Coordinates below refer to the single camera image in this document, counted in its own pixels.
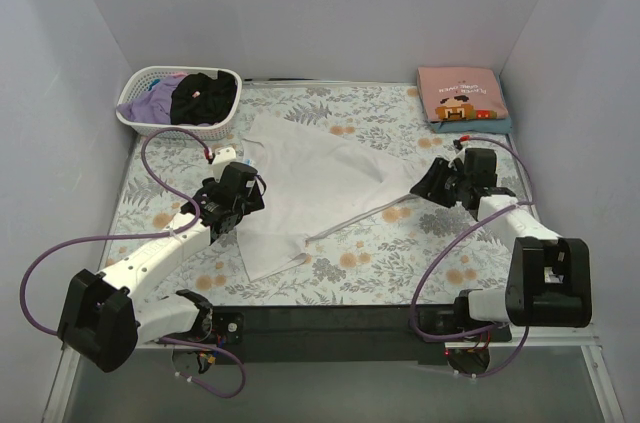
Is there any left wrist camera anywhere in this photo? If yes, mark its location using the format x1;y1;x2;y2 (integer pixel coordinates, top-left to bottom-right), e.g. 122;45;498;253
205;146;237;181

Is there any folded pink t shirt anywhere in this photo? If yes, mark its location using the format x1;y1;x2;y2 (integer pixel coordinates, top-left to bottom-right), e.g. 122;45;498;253
417;67;508;123

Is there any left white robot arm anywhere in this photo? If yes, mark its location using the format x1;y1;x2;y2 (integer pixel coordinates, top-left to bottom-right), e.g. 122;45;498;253
57;162;264;372

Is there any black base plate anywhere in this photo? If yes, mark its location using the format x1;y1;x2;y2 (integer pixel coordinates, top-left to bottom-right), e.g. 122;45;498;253
174;305;448;366

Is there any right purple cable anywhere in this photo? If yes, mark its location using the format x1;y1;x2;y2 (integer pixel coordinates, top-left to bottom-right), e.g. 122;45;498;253
408;134;536;380

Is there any purple cable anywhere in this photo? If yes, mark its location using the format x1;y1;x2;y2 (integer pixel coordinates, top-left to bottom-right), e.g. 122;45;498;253
19;128;249;399
408;134;536;380

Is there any purple garment in basket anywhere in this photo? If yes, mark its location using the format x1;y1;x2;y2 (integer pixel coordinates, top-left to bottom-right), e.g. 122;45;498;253
118;73;186;125

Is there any black garment in basket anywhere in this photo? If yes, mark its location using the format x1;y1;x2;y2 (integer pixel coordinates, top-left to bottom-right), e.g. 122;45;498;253
170;72;237;126

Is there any aluminium frame rail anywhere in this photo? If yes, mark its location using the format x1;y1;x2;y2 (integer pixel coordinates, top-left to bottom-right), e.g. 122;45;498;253
44;327;623;422

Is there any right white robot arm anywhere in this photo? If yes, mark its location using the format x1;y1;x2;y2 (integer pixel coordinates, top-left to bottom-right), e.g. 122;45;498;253
409;137;592;341

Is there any white t shirt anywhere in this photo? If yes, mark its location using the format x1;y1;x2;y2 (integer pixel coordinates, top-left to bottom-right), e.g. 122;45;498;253
236;115;425;280

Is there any floral table mat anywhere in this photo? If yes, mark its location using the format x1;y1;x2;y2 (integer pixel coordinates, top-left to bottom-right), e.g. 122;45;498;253
105;82;511;306

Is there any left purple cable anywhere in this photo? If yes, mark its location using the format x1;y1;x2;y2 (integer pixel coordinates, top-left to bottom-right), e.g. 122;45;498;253
19;128;249;399

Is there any white plastic laundry basket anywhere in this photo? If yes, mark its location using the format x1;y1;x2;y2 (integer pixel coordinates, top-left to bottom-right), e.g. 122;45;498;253
115;66;243;140

